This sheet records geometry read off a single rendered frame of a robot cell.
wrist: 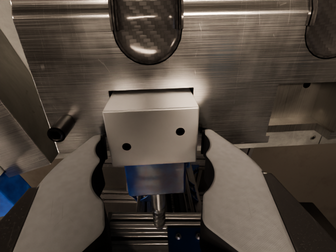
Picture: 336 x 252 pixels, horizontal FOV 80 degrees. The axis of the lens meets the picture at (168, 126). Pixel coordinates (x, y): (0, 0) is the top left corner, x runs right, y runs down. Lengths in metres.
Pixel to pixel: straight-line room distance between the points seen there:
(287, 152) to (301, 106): 1.33
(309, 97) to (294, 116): 0.02
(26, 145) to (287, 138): 0.29
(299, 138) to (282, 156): 1.22
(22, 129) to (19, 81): 0.05
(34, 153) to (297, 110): 0.23
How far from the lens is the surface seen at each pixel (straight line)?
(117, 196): 1.17
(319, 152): 1.66
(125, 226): 0.51
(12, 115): 0.21
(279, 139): 0.30
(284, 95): 0.19
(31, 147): 0.22
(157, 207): 0.18
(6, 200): 0.25
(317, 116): 0.21
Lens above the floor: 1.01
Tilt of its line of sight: 61 degrees down
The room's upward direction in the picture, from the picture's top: 172 degrees clockwise
